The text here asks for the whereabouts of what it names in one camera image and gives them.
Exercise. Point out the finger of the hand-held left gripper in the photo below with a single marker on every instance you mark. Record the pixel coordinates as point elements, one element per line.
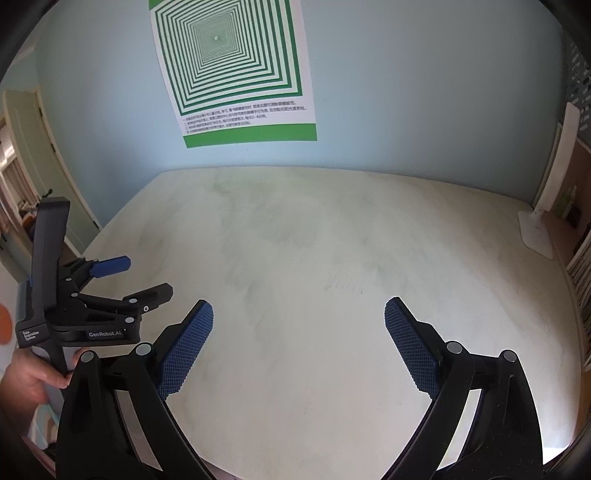
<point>113,264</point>
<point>152,294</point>

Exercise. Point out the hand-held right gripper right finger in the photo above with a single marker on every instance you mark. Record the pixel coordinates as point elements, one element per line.
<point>411,346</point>

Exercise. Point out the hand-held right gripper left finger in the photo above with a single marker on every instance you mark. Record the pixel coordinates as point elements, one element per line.
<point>187,350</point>

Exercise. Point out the person's left hand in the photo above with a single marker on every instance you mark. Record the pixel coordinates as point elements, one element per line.
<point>27,378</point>

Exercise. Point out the orange round object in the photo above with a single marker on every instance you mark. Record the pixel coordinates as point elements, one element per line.
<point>4,325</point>

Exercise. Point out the pale green door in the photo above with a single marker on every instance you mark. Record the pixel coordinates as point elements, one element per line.
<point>55,161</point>

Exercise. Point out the green striped wall poster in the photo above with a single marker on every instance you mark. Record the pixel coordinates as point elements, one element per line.
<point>231,69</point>

